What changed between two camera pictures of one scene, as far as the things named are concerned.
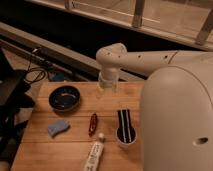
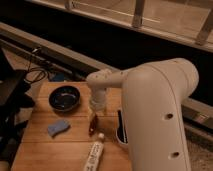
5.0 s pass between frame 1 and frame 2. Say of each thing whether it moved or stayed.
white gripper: moved
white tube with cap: stayed
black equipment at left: stayed
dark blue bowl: stayed
